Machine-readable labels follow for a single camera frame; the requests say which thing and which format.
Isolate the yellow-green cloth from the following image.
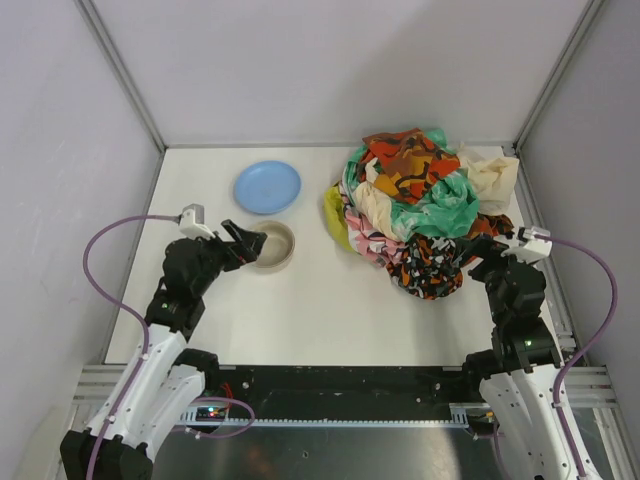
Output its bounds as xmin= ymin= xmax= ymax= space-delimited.
xmin=323 ymin=185 xmax=353 ymax=252

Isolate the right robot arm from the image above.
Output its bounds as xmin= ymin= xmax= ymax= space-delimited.
xmin=454 ymin=227 xmax=599 ymax=479

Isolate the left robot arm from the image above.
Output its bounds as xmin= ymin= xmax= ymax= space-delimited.
xmin=60 ymin=207 xmax=267 ymax=479

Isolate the black orange speckled cloth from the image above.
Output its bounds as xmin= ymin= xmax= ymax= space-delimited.
xmin=386 ymin=214 xmax=514 ymax=300

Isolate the teal white tie-dye cloth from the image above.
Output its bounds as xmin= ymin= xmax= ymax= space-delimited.
xmin=342 ymin=128 xmax=479 ymax=242

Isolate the cream cloth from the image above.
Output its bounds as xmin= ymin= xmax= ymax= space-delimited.
xmin=342 ymin=147 xmax=519 ymax=242

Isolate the pink patterned cloth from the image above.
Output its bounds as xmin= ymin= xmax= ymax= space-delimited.
xmin=338 ymin=184 xmax=406 ymax=268

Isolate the orange camouflage cloth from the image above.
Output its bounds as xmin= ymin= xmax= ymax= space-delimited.
xmin=358 ymin=128 xmax=460 ymax=205

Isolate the beige bowl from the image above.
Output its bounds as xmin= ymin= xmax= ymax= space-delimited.
xmin=250 ymin=220 xmax=296 ymax=273

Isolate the blue plate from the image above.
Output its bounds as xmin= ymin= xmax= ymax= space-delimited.
xmin=233 ymin=160 xmax=302 ymax=215

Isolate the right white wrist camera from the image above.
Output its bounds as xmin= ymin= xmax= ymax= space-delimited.
xmin=502 ymin=226 xmax=552 ymax=265

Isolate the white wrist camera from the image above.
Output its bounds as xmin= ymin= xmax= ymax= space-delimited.
xmin=178 ymin=204 xmax=213 ymax=240
xmin=502 ymin=226 xmax=552 ymax=265

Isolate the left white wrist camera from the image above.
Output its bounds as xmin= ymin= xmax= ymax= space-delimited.
xmin=178 ymin=204 xmax=213 ymax=240

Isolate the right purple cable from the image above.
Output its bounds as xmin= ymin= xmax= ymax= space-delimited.
xmin=492 ymin=234 xmax=619 ymax=480

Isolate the purple cable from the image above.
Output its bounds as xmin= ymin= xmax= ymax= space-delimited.
xmin=82 ymin=213 xmax=256 ymax=480
xmin=492 ymin=234 xmax=619 ymax=480

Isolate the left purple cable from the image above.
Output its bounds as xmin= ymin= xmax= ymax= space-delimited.
xmin=82 ymin=213 xmax=256 ymax=480

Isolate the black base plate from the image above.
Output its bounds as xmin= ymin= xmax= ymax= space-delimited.
xmin=203 ymin=365 xmax=483 ymax=414

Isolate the grey cable duct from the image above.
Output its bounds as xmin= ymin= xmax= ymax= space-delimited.
xmin=178 ymin=401 xmax=489 ymax=429

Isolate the aluminium frame rail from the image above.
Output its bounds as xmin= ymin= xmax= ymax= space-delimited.
xmin=73 ymin=364 xmax=251 ymax=406

